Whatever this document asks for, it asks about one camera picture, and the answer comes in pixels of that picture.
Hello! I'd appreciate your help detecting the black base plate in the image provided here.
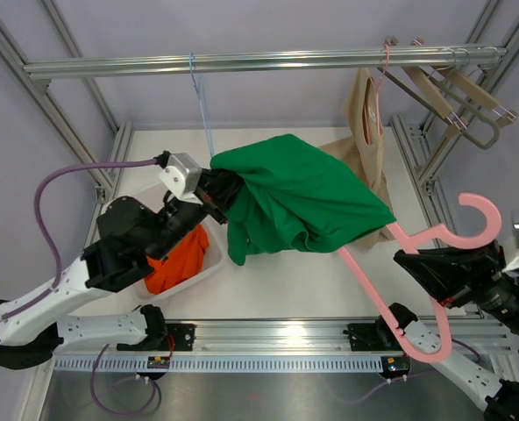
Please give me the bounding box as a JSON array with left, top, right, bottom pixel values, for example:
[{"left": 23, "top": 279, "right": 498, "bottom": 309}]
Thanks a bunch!
[
  {"left": 116, "top": 323, "right": 196, "bottom": 352},
  {"left": 343, "top": 321, "right": 402, "bottom": 352}
]

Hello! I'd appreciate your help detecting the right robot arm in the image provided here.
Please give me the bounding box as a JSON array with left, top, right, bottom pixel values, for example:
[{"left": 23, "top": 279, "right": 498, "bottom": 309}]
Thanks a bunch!
[{"left": 394, "top": 241, "right": 519, "bottom": 420}]

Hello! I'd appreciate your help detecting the grey plastic hanger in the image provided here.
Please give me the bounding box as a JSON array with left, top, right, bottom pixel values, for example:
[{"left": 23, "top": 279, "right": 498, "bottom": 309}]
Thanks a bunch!
[{"left": 431, "top": 67, "right": 501, "bottom": 150}]

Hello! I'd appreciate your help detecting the wooden hanger right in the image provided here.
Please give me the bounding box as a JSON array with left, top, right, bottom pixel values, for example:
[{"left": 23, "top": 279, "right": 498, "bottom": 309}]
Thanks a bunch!
[{"left": 403, "top": 47, "right": 517, "bottom": 128}]

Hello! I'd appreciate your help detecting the green t shirt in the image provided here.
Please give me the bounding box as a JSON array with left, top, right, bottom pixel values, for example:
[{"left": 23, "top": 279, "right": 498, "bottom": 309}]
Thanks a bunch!
[{"left": 210, "top": 134, "right": 396, "bottom": 266}]

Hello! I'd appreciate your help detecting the aluminium hanging rail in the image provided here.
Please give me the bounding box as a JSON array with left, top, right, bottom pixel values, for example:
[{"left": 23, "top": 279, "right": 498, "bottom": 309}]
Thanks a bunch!
[{"left": 24, "top": 44, "right": 508, "bottom": 80}]

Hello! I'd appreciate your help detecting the pink hanger with green shirt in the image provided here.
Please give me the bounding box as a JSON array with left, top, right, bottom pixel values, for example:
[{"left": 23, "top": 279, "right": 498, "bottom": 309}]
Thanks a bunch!
[{"left": 338, "top": 191, "right": 503, "bottom": 363}]

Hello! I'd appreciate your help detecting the wooden hanger left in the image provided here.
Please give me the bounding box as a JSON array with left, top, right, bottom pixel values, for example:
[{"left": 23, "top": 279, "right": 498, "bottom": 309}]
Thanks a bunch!
[{"left": 381, "top": 35, "right": 469, "bottom": 139}]

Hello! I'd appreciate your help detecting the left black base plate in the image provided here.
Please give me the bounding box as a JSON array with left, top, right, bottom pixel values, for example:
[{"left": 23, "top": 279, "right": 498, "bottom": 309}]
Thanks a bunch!
[{"left": 116, "top": 323, "right": 196, "bottom": 352}]

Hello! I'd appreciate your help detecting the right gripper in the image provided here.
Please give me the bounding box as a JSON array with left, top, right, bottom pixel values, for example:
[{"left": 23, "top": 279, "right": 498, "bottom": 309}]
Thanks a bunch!
[{"left": 395, "top": 232, "right": 519, "bottom": 340}]

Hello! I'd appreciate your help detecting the white slotted cable duct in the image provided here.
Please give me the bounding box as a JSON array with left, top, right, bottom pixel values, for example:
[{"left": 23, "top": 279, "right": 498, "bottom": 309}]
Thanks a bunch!
[{"left": 54, "top": 354, "right": 384, "bottom": 374}]

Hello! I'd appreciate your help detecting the orange t shirt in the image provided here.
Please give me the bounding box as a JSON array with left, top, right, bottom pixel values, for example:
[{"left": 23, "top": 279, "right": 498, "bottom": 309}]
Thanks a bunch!
[{"left": 145, "top": 225, "right": 210, "bottom": 295}]

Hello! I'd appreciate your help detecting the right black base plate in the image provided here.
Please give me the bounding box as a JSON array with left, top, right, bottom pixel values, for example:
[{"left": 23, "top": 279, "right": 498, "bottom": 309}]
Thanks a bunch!
[{"left": 343, "top": 321, "right": 402, "bottom": 352}]

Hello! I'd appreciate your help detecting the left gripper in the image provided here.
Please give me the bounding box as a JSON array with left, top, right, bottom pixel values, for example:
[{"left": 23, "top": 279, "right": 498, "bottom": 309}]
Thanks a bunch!
[{"left": 143, "top": 166, "right": 252, "bottom": 262}]

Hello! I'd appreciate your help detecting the beige t shirt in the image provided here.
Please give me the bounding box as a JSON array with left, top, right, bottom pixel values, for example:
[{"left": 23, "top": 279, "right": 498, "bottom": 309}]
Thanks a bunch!
[{"left": 320, "top": 68, "right": 396, "bottom": 246}]

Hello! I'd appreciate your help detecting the front aluminium rail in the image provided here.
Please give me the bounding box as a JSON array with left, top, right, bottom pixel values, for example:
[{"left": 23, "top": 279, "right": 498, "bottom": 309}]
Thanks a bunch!
[{"left": 35, "top": 318, "right": 513, "bottom": 355}]

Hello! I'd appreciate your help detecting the light blue wire hanger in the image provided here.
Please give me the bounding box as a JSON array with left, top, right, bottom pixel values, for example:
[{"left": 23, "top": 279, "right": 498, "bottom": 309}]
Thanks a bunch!
[{"left": 188, "top": 52, "right": 216, "bottom": 158}]

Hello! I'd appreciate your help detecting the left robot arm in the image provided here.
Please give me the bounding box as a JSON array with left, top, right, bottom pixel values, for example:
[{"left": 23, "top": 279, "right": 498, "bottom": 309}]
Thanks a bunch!
[{"left": 0, "top": 169, "right": 244, "bottom": 370}]

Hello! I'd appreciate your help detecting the wooden hanger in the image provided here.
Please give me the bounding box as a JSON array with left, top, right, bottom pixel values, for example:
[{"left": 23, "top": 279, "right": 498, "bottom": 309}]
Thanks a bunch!
[
  {"left": 381, "top": 35, "right": 469, "bottom": 139},
  {"left": 403, "top": 47, "right": 517, "bottom": 128}
]

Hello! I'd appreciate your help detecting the pink hanger with beige shirt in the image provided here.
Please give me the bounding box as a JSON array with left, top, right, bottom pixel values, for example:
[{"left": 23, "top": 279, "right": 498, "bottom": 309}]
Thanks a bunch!
[{"left": 363, "top": 41, "right": 390, "bottom": 145}]

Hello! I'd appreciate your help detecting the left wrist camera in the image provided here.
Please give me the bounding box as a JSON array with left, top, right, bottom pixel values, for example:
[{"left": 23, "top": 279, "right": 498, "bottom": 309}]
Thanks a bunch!
[{"left": 155, "top": 151, "right": 203, "bottom": 205}]

